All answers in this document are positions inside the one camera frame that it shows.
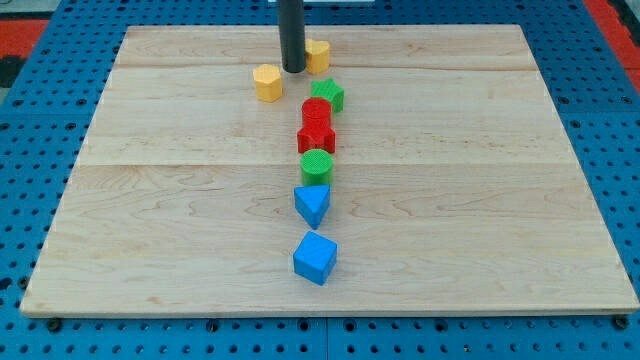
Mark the yellow hexagon block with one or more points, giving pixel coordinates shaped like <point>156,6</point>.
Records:
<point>268,83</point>

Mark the yellow heart block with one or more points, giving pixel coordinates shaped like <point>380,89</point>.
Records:
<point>317,54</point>

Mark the green cylinder block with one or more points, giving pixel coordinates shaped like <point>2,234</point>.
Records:
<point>316,167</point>

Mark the blue triangle block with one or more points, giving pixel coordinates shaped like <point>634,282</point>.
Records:
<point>312,203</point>

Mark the red star block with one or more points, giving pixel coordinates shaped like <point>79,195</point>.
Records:
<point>316,137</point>

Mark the red cylinder block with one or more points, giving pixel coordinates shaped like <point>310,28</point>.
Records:
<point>316,112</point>

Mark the blue cube block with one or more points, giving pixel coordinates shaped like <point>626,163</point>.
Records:
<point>315,258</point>

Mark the green star block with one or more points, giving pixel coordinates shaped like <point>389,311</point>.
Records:
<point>330,91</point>

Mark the light wooden board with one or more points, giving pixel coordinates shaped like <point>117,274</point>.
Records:
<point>456,190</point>

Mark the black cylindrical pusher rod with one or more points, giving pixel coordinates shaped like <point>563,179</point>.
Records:
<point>291,26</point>

